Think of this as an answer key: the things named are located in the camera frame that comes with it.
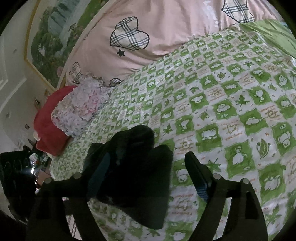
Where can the landscape wall painting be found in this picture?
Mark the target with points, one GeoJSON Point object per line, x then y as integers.
{"type": "Point", "coordinates": [54, 28]}

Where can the green patterned bed sheet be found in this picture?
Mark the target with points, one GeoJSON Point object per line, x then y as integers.
{"type": "Point", "coordinates": [229, 97]}

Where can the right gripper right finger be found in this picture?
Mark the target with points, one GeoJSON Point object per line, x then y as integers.
{"type": "Point", "coordinates": [245, 220]}

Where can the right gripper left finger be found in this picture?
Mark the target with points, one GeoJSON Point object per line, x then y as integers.
{"type": "Point", "coordinates": [71, 197]}

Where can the floral ruffled pillow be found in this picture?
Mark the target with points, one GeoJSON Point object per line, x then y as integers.
{"type": "Point", "coordinates": [74, 112]}

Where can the black pants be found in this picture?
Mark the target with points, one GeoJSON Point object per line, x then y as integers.
{"type": "Point", "coordinates": [130, 173]}

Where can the red pillow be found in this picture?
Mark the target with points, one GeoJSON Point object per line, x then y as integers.
{"type": "Point", "coordinates": [52, 140]}

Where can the plain green blanket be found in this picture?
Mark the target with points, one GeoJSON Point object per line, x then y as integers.
{"type": "Point", "coordinates": [275, 33]}

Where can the pink heart print quilt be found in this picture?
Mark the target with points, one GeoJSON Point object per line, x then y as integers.
{"type": "Point", "coordinates": [126, 35]}

